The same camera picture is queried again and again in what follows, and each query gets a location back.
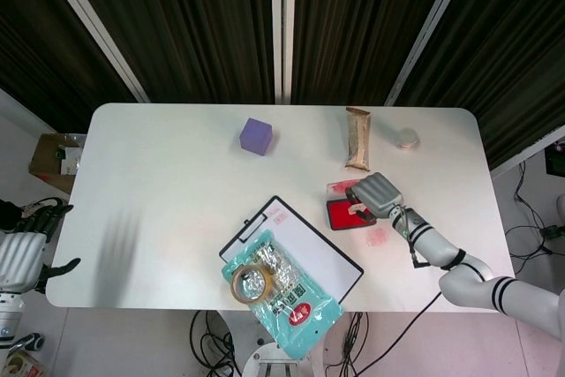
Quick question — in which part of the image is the white slanted frame post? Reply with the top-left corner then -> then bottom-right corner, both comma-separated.
382,0 -> 478,107
34,0 -> 151,103

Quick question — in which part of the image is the black clipboard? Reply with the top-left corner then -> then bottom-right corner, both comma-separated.
218,194 -> 365,303

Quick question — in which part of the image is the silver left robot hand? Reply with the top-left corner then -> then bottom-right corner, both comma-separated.
0,198 -> 83,295

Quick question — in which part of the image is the purple foam cube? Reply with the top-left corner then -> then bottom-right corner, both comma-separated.
238,117 -> 275,157

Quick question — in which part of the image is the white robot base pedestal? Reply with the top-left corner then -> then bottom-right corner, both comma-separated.
240,341 -> 328,377

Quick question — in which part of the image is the white paper sheet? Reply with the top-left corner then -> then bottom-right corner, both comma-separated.
222,198 -> 361,299

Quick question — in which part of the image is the white frame rail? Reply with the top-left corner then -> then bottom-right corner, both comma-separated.
487,124 -> 565,179

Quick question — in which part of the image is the red ink pad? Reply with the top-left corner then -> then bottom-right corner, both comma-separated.
325,178 -> 379,231

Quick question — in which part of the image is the small white jar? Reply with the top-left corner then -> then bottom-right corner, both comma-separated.
394,127 -> 419,151

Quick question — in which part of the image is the teal snack bag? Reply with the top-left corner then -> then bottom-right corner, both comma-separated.
220,230 -> 345,359

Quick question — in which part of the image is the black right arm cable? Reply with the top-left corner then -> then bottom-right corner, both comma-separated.
374,204 -> 443,339

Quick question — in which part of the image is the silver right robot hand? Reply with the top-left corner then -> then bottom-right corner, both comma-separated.
344,171 -> 405,224

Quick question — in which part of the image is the brown cardboard box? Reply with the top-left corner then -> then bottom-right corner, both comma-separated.
28,132 -> 87,195

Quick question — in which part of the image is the dark pleated curtain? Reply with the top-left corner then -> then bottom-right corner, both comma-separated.
0,0 -> 565,170

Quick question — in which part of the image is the clear packing tape roll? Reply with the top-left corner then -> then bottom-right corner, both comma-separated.
230,263 -> 275,306

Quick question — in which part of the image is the white upright frame post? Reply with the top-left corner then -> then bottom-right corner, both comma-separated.
269,0 -> 298,104

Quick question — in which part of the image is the brown snack bar wrapper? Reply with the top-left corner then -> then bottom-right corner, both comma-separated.
343,106 -> 374,172

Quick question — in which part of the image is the black floor cable bundle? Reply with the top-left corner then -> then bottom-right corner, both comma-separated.
189,310 -> 235,377
502,160 -> 565,272
342,311 -> 376,377

